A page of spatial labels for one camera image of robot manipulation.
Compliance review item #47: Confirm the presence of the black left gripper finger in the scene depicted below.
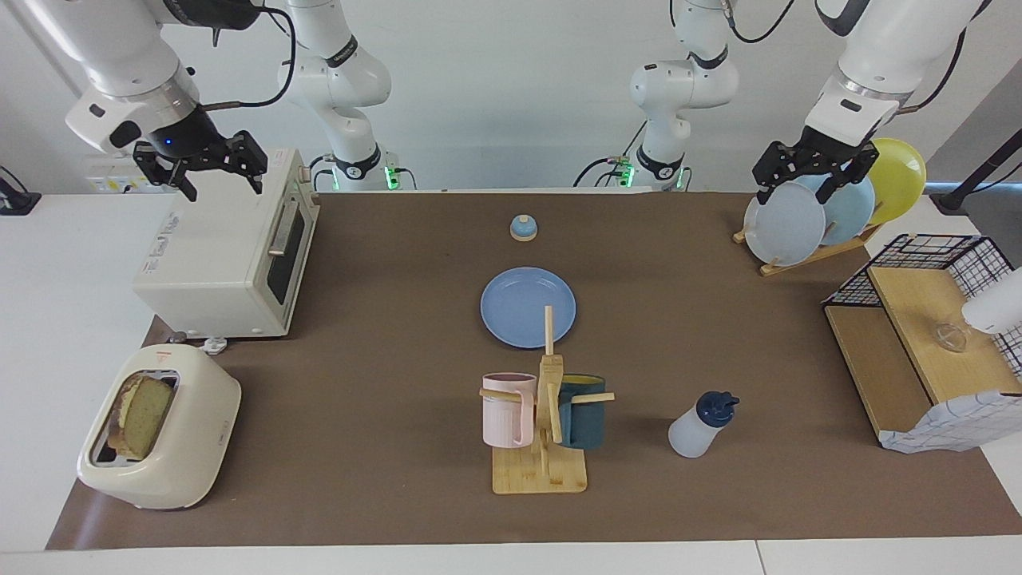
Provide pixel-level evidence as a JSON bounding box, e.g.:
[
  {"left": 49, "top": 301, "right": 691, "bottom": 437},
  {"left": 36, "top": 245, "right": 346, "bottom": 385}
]
[
  {"left": 753, "top": 142, "right": 803, "bottom": 206},
  {"left": 816, "top": 148, "right": 879, "bottom": 204}
]

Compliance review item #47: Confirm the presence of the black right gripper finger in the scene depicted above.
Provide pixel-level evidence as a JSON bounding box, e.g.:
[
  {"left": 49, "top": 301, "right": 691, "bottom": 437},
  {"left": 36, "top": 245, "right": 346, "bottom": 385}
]
[
  {"left": 133, "top": 142, "right": 198, "bottom": 202},
  {"left": 209, "top": 132, "right": 268, "bottom": 195}
]

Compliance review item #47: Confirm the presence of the toasted bread slice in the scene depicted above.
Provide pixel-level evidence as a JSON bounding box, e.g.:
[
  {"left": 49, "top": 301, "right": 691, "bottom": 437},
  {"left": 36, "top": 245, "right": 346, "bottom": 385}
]
[{"left": 108, "top": 375, "right": 176, "bottom": 460}]

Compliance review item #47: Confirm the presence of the translucent blue-capped seasoning bottle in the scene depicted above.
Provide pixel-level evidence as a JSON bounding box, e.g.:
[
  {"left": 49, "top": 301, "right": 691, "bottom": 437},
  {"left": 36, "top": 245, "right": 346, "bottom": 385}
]
[{"left": 668, "top": 391, "right": 740, "bottom": 458}]

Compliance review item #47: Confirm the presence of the yellow round plate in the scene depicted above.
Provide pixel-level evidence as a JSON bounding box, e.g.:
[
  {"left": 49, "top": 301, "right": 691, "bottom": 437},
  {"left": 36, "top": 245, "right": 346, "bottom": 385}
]
[{"left": 866, "top": 138, "right": 927, "bottom": 226}]

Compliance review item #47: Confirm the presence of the light blue round plate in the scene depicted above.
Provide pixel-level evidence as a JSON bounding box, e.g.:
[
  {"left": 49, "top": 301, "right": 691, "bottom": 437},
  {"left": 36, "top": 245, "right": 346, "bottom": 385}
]
[{"left": 794, "top": 172, "right": 876, "bottom": 247}]

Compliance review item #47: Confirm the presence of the grey round plate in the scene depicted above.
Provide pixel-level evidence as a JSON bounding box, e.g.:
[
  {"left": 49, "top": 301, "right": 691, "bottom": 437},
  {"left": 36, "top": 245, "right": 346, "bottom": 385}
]
[{"left": 743, "top": 182, "right": 826, "bottom": 267}]

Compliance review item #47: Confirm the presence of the wooden plate rack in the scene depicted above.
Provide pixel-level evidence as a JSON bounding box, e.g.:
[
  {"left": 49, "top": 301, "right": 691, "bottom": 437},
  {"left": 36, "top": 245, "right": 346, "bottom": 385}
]
[{"left": 733, "top": 224, "right": 883, "bottom": 277}]

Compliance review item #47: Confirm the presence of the white toaster oven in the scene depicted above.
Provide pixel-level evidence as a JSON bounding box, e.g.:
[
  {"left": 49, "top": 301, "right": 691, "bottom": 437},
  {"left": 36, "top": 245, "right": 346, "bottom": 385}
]
[{"left": 133, "top": 148, "right": 320, "bottom": 339}]

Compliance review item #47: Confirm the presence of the black clamp base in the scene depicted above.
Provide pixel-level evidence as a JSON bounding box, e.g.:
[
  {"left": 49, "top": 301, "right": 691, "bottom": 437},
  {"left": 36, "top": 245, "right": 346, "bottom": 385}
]
[{"left": 0, "top": 165, "right": 42, "bottom": 216}]

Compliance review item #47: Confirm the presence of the wooden shelf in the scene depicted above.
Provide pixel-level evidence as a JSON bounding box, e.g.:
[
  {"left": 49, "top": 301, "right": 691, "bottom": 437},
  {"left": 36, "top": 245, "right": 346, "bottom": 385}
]
[{"left": 825, "top": 266, "right": 1022, "bottom": 448}]

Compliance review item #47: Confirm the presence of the white cylindrical object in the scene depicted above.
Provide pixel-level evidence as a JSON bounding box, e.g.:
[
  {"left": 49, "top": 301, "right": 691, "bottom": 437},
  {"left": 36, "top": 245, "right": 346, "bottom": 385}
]
[{"left": 961, "top": 268, "right": 1022, "bottom": 335}]

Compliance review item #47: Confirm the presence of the white checked cloth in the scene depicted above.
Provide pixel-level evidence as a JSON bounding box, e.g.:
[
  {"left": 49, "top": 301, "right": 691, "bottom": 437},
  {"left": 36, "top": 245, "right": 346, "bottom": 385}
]
[{"left": 881, "top": 390, "right": 1022, "bottom": 454}]

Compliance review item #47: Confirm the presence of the cream two-slot toaster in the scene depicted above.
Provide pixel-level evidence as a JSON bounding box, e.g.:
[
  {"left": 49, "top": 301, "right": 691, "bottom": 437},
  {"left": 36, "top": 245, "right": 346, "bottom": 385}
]
[{"left": 77, "top": 344, "right": 242, "bottom": 510}]

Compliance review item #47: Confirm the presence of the brown table mat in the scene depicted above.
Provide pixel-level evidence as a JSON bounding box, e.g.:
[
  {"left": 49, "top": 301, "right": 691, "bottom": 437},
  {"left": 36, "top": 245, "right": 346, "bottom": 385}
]
[{"left": 46, "top": 192, "right": 1022, "bottom": 550}]

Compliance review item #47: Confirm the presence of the teal mug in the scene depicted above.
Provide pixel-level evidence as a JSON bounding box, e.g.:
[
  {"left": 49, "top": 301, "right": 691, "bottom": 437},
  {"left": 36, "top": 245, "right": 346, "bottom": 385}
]
[{"left": 557, "top": 375, "right": 607, "bottom": 450}]

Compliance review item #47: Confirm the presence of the pink ribbed mug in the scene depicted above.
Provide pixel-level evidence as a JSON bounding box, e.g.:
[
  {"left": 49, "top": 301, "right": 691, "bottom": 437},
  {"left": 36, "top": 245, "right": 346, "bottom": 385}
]
[{"left": 482, "top": 373, "right": 537, "bottom": 448}]

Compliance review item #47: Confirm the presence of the wooden mug rack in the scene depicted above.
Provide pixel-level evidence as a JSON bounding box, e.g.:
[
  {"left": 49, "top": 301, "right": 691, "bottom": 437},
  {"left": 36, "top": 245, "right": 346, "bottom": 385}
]
[{"left": 479, "top": 306, "right": 616, "bottom": 495}]

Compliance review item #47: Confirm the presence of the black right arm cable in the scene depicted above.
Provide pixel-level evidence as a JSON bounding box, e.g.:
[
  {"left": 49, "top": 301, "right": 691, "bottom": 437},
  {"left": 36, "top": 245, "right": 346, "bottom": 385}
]
[{"left": 200, "top": 0, "right": 298, "bottom": 110}]

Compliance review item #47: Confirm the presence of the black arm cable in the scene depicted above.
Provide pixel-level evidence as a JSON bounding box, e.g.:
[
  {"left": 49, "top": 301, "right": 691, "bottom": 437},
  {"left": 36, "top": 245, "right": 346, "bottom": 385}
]
[
  {"left": 200, "top": 0, "right": 298, "bottom": 110},
  {"left": 894, "top": 24, "right": 973, "bottom": 117}
]

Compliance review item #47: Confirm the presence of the white wall power strip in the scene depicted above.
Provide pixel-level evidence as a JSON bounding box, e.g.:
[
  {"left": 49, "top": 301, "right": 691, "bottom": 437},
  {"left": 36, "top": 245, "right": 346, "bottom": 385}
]
[{"left": 84, "top": 154, "right": 172, "bottom": 194}]

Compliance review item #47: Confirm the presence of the black wire basket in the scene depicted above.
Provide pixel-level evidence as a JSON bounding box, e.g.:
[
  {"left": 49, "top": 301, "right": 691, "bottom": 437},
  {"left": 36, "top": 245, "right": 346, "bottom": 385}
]
[{"left": 822, "top": 234, "right": 1022, "bottom": 376}]

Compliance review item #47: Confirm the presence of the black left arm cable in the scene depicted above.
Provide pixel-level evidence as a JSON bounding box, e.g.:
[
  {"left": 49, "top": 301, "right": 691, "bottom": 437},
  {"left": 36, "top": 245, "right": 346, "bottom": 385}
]
[{"left": 894, "top": 24, "right": 973, "bottom": 117}]

